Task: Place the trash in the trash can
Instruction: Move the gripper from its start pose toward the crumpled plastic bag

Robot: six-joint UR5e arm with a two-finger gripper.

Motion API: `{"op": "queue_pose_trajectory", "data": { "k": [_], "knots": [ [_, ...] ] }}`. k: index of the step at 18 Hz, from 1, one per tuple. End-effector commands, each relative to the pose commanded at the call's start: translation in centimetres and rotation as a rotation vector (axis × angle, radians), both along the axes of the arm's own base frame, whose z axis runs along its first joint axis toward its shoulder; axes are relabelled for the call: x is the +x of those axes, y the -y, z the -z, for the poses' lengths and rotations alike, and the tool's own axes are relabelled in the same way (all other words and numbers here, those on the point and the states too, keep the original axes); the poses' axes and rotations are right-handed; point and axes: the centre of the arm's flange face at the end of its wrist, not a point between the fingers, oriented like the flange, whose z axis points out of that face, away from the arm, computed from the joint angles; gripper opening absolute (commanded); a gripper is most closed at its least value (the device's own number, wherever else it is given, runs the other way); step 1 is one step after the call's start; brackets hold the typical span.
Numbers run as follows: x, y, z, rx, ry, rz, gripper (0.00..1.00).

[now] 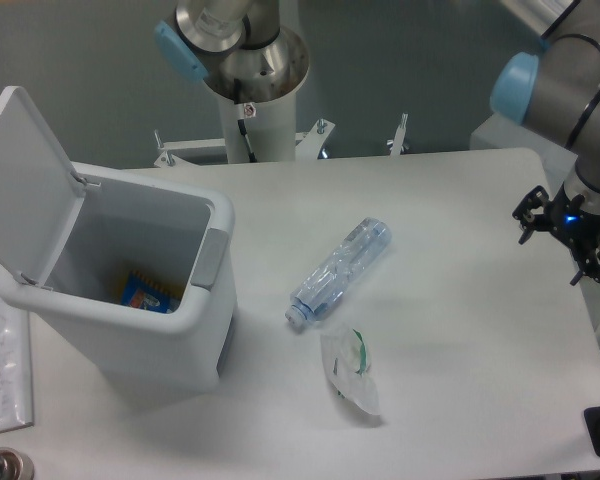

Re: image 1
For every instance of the white trash can lid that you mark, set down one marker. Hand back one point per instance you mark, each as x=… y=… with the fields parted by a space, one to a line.
x=41 y=193

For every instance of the paper in plastic sleeve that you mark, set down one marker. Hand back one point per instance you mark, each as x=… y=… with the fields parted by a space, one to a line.
x=16 y=390

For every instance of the clear plastic bottle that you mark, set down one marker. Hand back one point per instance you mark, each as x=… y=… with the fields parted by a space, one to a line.
x=319 y=293

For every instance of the bolt clamp behind table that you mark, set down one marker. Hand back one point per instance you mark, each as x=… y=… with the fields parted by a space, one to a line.
x=398 y=144

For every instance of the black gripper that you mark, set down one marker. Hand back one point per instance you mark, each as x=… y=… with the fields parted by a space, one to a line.
x=575 y=228

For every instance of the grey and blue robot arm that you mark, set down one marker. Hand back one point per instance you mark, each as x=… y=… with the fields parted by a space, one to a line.
x=254 y=66

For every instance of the round metal object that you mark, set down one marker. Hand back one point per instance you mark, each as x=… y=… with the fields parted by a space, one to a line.
x=15 y=465

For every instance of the white pedestal base bracket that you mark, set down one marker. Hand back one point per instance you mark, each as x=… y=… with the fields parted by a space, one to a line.
x=310 y=145

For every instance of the white trash can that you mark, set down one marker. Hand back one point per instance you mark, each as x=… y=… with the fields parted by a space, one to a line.
x=176 y=235

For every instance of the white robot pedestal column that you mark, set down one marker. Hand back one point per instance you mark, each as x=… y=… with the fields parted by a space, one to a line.
x=259 y=131

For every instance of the white green plastic wrapper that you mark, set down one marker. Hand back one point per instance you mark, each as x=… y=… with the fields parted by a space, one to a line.
x=346 y=361

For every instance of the blue snack packet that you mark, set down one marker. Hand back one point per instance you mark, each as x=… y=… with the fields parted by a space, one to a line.
x=141 y=293

